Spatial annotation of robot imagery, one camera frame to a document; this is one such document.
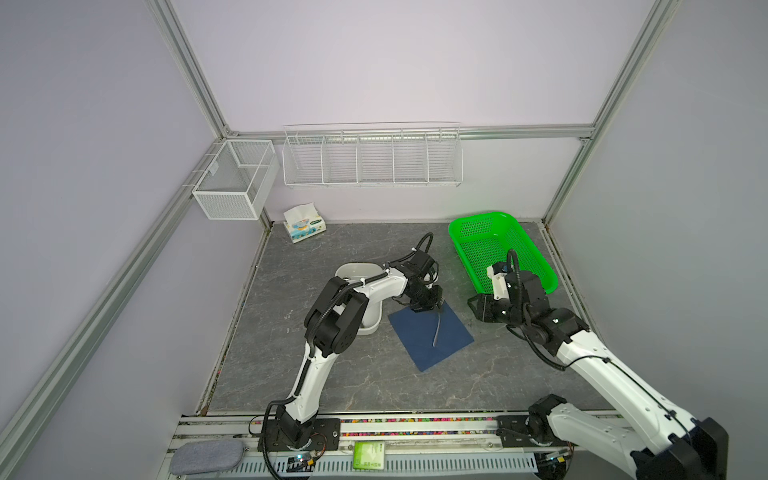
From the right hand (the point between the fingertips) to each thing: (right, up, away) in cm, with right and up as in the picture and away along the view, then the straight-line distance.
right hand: (475, 303), depth 79 cm
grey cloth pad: (-68, -34, -11) cm, 76 cm away
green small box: (-28, -34, -10) cm, 45 cm away
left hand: (-6, -5, +13) cm, 15 cm away
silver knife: (-8, -10, +12) cm, 18 cm away
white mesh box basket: (-78, +38, +27) cm, 91 cm away
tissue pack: (-57, +25, +35) cm, 72 cm away
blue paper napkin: (-14, -11, +11) cm, 21 cm away
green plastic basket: (+11, +18, +30) cm, 37 cm away
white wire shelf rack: (-30, +48, +26) cm, 63 cm away
